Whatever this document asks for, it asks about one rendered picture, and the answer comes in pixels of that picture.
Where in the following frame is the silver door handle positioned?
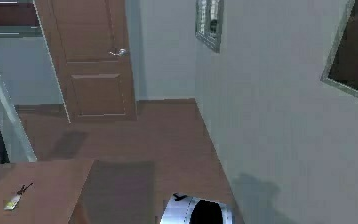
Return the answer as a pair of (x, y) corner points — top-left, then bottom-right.
(108, 47), (129, 58)

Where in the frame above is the silver framed dark picture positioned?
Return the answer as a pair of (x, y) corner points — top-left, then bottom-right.
(320, 0), (358, 104)

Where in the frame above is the dark brown window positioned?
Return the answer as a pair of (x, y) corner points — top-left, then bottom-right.
(0, 0), (44, 38)

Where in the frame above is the brown wooden table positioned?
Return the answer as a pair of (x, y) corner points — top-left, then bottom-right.
(0, 158), (95, 224)

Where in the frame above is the brown wooden room door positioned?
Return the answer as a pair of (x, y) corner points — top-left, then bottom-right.
(33, 0), (138, 124)

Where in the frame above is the small pale knife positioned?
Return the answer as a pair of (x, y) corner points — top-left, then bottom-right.
(3, 182), (35, 211)

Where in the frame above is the silver framed wall picture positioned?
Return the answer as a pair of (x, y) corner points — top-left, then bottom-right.
(194, 0), (225, 54)

